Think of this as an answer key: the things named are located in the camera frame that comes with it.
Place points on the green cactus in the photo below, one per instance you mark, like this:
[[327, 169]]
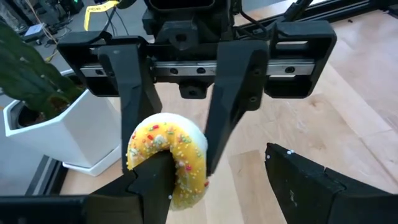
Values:
[[28, 71]]

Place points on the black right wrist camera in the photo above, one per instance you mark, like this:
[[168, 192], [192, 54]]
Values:
[[180, 4]]

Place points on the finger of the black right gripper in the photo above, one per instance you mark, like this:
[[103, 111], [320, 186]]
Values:
[[236, 93], [133, 93]]

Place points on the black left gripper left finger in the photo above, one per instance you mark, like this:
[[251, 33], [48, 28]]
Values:
[[149, 193]]

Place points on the white faceted plant pot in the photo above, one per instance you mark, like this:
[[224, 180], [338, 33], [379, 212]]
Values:
[[71, 133]]

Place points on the small yellow donut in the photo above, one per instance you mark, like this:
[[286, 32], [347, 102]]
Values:
[[186, 146]]

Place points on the yellow tag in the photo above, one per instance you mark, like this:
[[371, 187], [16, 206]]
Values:
[[99, 11]]

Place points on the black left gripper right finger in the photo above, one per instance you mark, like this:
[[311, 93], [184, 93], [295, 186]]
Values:
[[311, 199]]

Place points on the black aluminium table frame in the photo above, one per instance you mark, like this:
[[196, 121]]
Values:
[[357, 9]]

